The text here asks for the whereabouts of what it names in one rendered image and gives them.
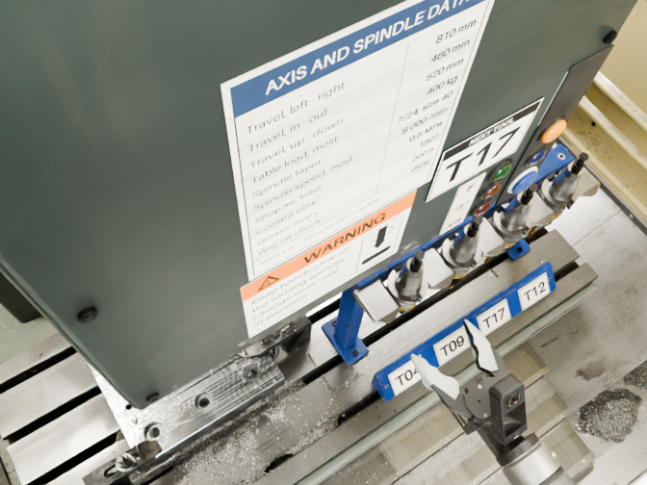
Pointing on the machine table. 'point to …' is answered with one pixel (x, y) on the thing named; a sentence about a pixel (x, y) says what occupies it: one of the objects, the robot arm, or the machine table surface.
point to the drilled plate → (271, 377)
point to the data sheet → (346, 123)
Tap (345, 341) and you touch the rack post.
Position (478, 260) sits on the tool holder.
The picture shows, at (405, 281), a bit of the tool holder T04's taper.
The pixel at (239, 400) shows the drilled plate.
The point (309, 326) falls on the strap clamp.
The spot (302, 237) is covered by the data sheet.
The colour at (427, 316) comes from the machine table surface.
